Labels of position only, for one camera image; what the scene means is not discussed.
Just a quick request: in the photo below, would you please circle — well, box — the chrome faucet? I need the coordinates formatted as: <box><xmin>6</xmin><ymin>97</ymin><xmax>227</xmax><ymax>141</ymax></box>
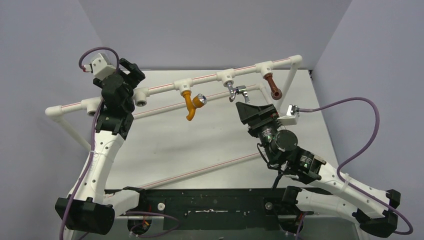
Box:
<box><xmin>225</xmin><ymin>81</ymin><xmax>251</xmax><ymax>104</ymax></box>

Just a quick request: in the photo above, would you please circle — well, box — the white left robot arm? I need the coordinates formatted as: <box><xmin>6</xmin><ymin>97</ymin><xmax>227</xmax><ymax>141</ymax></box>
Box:
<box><xmin>55</xmin><ymin>58</ymin><xmax>148</xmax><ymax>235</ymax></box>

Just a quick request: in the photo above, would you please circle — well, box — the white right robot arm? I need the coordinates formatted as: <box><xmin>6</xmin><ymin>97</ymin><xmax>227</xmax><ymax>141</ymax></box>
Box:
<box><xmin>235</xmin><ymin>102</ymin><xmax>401</xmax><ymax>238</ymax></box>

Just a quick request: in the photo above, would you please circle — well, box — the brown faucet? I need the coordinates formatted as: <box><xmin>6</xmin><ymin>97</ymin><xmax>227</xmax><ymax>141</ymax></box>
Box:
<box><xmin>263</xmin><ymin>73</ymin><xmax>283</xmax><ymax>100</ymax></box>

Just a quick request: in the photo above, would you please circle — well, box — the orange faucet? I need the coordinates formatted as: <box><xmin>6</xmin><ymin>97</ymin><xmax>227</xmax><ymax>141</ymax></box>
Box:
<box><xmin>181</xmin><ymin>90</ymin><xmax>208</xmax><ymax>121</ymax></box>

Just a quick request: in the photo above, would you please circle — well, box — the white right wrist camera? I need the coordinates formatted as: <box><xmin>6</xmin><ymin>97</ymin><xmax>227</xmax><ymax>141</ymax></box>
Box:
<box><xmin>277</xmin><ymin>104</ymin><xmax>300</xmax><ymax>126</ymax></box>

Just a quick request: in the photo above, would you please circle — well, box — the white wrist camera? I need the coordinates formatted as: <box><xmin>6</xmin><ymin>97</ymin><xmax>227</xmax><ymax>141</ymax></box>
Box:
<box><xmin>277</xmin><ymin>104</ymin><xmax>300</xmax><ymax>126</ymax></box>
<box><xmin>82</xmin><ymin>53</ymin><xmax>116</xmax><ymax>81</ymax></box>

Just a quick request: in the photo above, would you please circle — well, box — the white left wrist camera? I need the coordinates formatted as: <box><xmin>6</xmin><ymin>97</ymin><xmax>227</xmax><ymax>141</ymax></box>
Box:
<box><xmin>82</xmin><ymin>53</ymin><xmax>116</xmax><ymax>81</ymax></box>

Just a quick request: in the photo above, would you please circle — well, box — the white pipe frame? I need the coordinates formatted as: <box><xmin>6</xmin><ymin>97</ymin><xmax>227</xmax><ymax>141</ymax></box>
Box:
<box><xmin>45</xmin><ymin>55</ymin><xmax>302</xmax><ymax>197</ymax></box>

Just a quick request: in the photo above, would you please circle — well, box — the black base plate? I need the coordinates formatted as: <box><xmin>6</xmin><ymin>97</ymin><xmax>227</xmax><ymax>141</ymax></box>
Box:
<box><xmin>133</xmin><ymin>186</ymin><xmax>301</xmax><ymax>231</ymax></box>

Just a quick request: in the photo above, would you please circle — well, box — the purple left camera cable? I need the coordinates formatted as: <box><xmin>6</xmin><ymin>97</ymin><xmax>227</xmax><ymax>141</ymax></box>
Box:
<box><xmin>59</xmin><ymin>46</ymin><xmax>181</xmax><ymax>240</ymax></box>

